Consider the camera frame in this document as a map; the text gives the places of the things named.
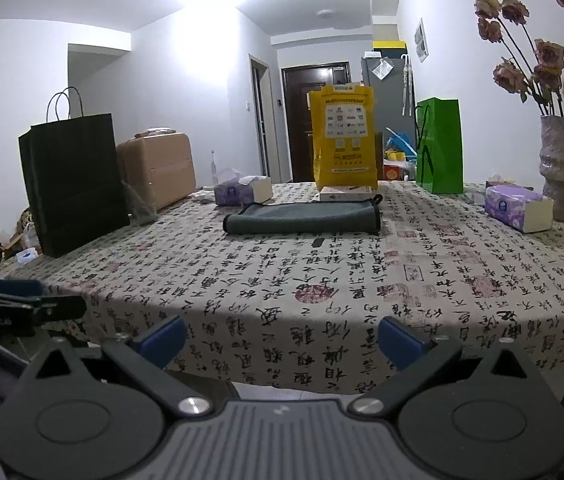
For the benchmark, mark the round ceiling lamp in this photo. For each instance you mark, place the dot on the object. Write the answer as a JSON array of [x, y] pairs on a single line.
[[327, 13]]

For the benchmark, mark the small black flat item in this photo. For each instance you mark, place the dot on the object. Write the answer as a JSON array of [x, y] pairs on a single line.
[[320, 242]]

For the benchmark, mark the flat white box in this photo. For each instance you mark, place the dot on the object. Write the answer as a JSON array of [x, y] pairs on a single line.
[[349, 194]]

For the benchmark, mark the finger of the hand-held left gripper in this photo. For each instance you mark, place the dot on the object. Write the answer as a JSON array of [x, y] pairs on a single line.
[[37, 305]]

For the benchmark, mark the wall poster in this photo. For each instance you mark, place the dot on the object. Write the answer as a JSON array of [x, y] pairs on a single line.
[[421, 40]]

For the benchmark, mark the dried rose bouquet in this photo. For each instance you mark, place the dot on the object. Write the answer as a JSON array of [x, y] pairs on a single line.
[[546, 60]]

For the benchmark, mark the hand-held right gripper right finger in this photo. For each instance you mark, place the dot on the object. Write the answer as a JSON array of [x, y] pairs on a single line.
[[404, 344]]

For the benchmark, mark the dark brown door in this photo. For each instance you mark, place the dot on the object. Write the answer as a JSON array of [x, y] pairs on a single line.
[[297, 125]]

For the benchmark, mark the calligraphy printed tablecloth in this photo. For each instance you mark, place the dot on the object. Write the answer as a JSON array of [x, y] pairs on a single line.
[[272, 285]]

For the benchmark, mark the white folded umbrella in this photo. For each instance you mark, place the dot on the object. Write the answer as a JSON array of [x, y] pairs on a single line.
[[405, 85]]

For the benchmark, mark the yellow box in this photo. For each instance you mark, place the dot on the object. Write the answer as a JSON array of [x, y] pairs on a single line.
[[389, 44]]

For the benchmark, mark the grey refrigerator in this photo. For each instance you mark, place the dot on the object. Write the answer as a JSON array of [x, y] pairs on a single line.
[[386, 95]]

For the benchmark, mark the clear plastic bag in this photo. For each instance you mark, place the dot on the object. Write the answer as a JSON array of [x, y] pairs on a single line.
[[139, 205]]

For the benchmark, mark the yellow printed bag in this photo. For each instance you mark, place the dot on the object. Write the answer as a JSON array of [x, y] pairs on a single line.
[[344, 135]]

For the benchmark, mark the tan suitcase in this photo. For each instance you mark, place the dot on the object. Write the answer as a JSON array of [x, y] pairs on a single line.
[[162, 167]]

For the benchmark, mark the purple tissue pack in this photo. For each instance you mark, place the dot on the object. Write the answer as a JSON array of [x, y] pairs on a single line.
[[239, 191], [516, 207]]

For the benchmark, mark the green paper bag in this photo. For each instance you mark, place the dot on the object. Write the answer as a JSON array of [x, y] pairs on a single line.
[[439, 147]]

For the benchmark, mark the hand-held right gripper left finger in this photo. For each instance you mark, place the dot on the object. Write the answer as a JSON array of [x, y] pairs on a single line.
[[161, 342]]

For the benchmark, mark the dark grey towel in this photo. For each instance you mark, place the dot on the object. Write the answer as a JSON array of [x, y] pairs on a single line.
[[302, 217]]

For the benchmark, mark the black paper bag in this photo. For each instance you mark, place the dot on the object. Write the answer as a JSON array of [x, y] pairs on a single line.
[[74, 185]]

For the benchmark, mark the blue plastic bag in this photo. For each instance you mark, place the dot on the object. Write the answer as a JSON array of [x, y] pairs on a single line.
[[401, 141]]

